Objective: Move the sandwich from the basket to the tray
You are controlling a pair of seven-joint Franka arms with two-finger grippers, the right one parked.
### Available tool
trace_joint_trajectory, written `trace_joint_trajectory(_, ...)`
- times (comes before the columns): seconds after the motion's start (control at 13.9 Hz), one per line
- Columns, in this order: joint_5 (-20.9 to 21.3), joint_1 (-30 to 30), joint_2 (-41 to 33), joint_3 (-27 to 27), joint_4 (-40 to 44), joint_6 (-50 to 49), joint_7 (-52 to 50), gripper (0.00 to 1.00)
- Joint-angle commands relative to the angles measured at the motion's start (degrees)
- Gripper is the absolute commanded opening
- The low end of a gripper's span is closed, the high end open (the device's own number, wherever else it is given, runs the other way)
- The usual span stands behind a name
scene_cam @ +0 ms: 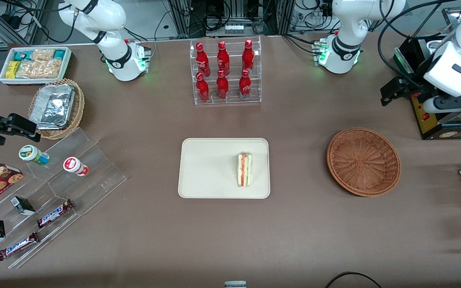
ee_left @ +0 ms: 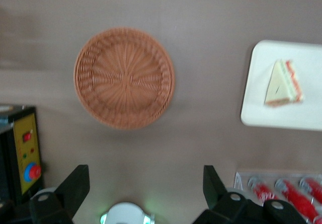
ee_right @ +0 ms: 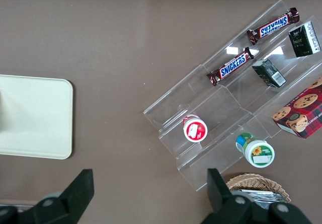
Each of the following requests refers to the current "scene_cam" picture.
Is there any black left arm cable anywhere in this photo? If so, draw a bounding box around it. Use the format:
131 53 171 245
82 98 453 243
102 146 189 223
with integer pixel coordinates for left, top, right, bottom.
377 0 461 86

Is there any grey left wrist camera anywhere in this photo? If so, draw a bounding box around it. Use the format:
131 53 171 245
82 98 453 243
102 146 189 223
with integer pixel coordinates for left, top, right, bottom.
423 99 441 114

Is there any red label yogurt cup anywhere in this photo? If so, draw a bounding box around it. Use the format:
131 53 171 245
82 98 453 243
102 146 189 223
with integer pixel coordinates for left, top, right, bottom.
63 157 90 177

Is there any yellow snack packet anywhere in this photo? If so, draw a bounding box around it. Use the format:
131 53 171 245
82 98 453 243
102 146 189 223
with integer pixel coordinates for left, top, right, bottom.
5 61 21 79

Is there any round brown wicker basket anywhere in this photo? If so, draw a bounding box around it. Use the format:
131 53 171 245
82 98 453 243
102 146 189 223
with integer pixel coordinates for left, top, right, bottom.
327 127 401 197

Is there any white rectangular snack bin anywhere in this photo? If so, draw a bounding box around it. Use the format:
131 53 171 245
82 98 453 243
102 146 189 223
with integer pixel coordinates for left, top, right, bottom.
0 46 72 86

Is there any brown snickers bar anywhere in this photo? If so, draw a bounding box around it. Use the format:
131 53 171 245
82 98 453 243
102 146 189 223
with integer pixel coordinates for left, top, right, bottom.
0 231 40 261
36 199 75 229

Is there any silver foil container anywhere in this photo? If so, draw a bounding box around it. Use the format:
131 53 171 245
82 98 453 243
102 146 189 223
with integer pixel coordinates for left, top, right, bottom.
29 84 75 130

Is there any small clear cracker bag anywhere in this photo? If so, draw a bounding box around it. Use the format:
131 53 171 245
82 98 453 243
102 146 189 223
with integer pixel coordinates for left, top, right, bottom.
30 49 55 62

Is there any clear acrylic stepped stand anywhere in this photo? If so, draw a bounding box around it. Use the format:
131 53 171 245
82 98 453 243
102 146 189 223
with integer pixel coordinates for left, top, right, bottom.
0 127 128 269

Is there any green label yogurt cup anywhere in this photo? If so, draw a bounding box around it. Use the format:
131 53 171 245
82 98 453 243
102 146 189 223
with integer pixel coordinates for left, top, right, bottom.
18 145 50 166

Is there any triangular sandwich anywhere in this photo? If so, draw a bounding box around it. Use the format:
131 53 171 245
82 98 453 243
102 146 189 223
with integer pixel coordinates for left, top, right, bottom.
237 152 253 188

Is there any large clear cracker bag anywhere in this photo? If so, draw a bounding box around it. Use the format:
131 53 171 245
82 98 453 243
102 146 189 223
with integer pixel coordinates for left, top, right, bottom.
16 59 62 79

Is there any clear acrylic bottle rack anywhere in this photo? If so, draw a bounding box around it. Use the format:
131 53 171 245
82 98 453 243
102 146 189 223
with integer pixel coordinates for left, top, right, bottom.
190 36 262 106

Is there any black looped floor cable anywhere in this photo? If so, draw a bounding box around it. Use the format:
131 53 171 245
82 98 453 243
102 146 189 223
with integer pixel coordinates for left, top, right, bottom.
325 272 382 288

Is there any red cola bottle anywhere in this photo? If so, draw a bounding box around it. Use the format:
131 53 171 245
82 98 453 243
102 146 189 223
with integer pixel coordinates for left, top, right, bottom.
216 70 229 100
196 72 210 102
216 41 230 76
242 39 255 72
239 69 252 100
196 43 210 76

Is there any cream rectangular tray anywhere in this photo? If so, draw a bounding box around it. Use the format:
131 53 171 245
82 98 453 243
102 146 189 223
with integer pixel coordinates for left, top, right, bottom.
178 138 271 199

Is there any oval light wicker basket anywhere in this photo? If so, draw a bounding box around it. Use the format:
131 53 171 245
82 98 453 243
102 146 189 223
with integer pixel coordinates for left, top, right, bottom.
28 78 85 140

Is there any black food warmer machine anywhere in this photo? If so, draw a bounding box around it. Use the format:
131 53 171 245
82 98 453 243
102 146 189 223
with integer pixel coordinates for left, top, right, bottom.
394 6 461 140

